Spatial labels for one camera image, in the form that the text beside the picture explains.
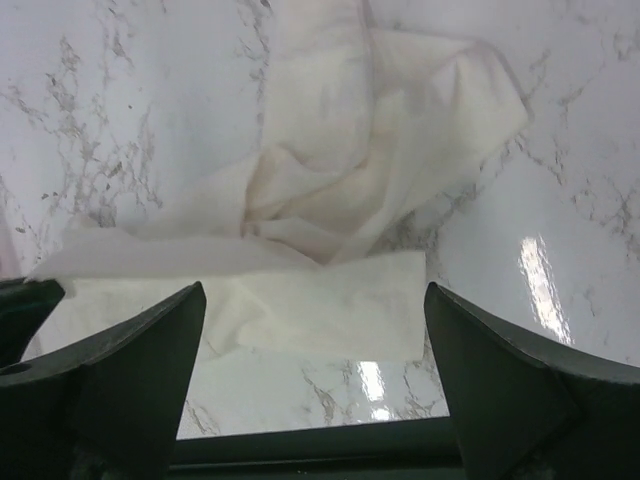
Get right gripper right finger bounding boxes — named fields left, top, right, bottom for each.
left=424, top=283, right=639, bottom=479

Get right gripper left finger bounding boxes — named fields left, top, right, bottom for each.
left=1, top=279, right=206, bottom=479

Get white Coca-Cola t-shirt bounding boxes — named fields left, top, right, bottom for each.
left=32, top=1, right=528, bottom=362

